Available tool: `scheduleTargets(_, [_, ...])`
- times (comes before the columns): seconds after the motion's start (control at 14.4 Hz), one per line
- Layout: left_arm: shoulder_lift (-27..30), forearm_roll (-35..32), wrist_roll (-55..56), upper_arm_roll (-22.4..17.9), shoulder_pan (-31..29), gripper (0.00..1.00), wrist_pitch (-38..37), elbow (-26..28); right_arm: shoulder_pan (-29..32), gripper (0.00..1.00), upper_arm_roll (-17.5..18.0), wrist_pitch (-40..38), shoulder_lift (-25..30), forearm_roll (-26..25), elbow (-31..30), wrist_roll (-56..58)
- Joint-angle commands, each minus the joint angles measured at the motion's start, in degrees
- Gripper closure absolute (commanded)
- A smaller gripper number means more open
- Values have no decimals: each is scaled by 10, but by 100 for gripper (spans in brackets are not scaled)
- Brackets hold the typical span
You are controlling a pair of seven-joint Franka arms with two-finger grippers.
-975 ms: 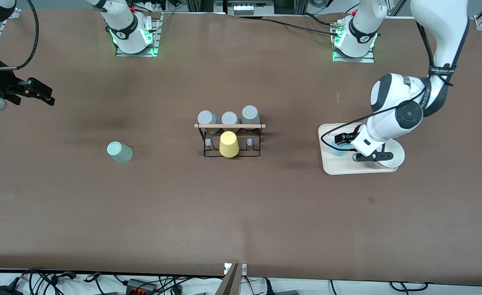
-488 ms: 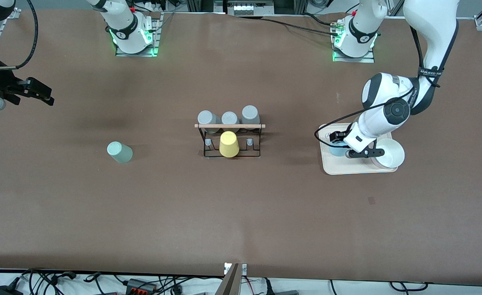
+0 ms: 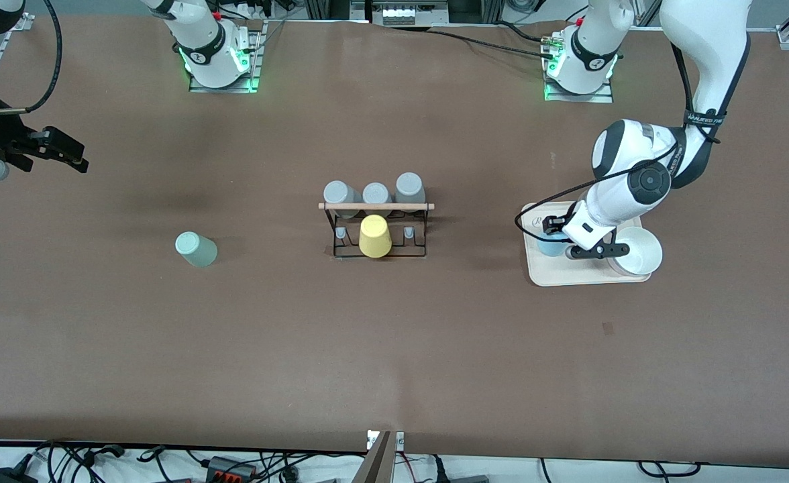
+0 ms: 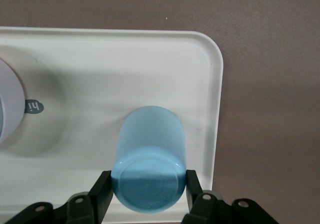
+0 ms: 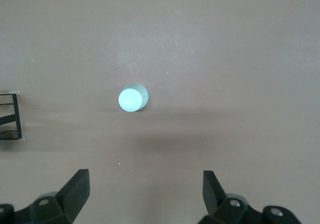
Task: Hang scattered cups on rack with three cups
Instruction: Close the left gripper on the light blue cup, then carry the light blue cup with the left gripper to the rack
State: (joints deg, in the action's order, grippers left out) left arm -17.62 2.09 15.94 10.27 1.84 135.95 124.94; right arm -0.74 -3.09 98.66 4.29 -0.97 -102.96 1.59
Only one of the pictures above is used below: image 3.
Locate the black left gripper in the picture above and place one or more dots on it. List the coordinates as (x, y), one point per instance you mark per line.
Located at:
(556, 223)

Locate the light blue cup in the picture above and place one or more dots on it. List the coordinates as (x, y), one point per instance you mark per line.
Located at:
(550, 247)

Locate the pale green cup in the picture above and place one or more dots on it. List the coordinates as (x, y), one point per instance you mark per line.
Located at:
(196, 249)

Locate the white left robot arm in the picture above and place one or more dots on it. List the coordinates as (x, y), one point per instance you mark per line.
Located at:
(703, 40)

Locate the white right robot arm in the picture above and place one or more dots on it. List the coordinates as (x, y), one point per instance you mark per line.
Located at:
(200, 40)

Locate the beige rectangular tray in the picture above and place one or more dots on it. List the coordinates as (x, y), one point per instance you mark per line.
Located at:
(569, 268)

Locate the white bowl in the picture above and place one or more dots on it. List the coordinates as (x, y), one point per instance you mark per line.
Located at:
(636, 251)

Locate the grey cup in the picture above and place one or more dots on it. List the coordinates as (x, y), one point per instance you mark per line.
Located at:
(409, 186)
(376, 193)
(336, 192)

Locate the yellow cup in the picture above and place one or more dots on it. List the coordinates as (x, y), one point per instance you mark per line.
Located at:
(375, 236)

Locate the white power strip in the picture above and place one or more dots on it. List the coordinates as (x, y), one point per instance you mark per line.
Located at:
(404, 15)

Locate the black power adapter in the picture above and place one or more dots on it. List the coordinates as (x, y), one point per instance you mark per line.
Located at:
(9, 476)

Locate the black connector with orange levers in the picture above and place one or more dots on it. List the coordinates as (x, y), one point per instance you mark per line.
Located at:
(230, 469)

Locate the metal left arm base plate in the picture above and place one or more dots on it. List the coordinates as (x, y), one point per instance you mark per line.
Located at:
(572, 97)

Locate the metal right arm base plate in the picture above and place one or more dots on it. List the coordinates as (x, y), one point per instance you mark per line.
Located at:
(255, 67)

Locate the brown slanted post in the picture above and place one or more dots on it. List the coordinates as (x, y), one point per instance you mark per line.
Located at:
(374, 463)

